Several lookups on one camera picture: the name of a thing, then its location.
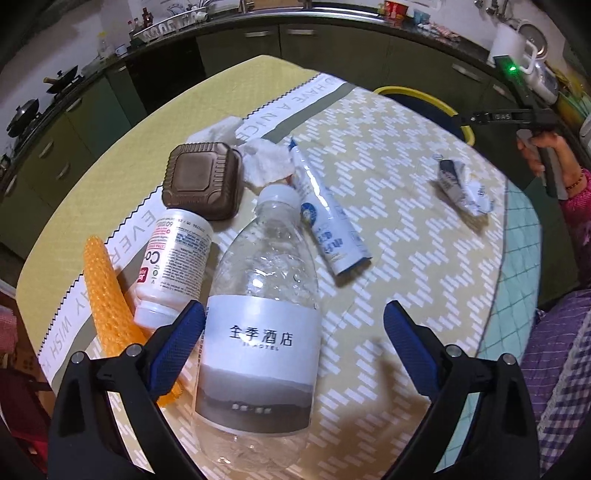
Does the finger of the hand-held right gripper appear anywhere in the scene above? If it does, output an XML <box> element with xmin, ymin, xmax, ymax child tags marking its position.
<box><xmin>455</xmin><ymin>108</ymin><xmax>532</xmax><ymax>129</ymax></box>

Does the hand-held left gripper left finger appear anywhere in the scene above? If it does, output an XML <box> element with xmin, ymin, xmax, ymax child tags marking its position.
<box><xmin>47</xmin><ymin>299</ymin><xmax>207</xmax><ymax>480</ymax></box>

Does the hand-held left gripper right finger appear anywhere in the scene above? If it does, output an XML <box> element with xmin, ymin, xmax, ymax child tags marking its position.
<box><xmin>383</xmin><ymin>299</ymin><xmax>541</xmax><ymax>480</ymax></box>

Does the yellow-rimmed trash bin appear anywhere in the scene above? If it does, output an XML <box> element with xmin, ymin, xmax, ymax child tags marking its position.
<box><xmin>372</xmin><ymin>85</ymin><xmax>476</xmax><ymax>146</ymax></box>

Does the white snack wrapper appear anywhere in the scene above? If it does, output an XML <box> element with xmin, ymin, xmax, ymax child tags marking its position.
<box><xmin>436</xmin><ymin>154</ymin><xmax>494</xmax><ymax>217</ymax></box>

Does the clear plastic bottle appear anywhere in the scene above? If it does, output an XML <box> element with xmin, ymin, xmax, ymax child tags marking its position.
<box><xmin>190</xmin><ymin>185</ymin><xmax>322</xmax><ymax>470</ymax></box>

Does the white pill bottle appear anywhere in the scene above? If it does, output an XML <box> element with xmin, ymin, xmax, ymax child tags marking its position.
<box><xmin>133</xmin><ymin>209</ymin><xmax>214</xmax><ymax>328</ymax></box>

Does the orange honeycomb packing sleeve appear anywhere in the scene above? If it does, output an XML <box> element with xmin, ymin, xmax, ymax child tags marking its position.
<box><xmin>83</xmin><ymin>234</ymin><xmax>185</xmax><ymax>409</ymax></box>

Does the white squeeze tube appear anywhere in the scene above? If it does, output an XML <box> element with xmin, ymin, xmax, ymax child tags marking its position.
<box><xmin>287</xmin><ymin>137</ymin><xmax>372</xmax><ymax>278</ymax></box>

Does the brown square container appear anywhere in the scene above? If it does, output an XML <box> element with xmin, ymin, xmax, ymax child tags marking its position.
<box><xmin>161</xmin><ymin>142</ymin><xmax>242</xmax><ymax>221</ymax></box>

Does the white tissue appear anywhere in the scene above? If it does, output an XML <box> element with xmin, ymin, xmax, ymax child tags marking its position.
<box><xmin>187</xmin><ymin>116</ymin><xmax>245</xmax><ymax>145</ymax></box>
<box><xmin>239</xmin><ymin>138</ymin><xmax>296</xmax><ymax>188</ymax></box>

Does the person's right hand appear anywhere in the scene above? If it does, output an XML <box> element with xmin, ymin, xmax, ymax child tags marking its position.
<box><xmin>516</xmin><ymin>129</ymin><xmax>583</xmax><ymax>200</ymax></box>

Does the white electric kettle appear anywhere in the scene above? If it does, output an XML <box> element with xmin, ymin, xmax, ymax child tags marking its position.
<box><xmin>516</xmin><ymin>19</ymin><xmax>560</xmax><ymax>104</ymax></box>

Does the purple checkered clothing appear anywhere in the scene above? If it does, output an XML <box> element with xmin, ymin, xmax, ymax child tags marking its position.
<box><xmin>519</xmin><ymin>288</ymin><xmax>591</xmax><ymax>480</ymax></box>

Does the black wok with lid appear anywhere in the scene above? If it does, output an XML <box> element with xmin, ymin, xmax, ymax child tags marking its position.
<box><xmin>7</xmin><ymin>99</ymin><xmax>40</xmax><ymax>137</ymax></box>

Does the white dish rack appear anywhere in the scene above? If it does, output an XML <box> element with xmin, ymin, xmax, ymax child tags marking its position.
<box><xmin>131</xmin><ymin>4</ymin><xmax>211</xmax><ymax>42</ymax></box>

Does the black wok with handle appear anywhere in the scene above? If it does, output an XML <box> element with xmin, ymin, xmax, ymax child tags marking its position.
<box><xmin>44</xmin><ymin>66</ymin><xmax>79</xmax><ymax>93</ymax></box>

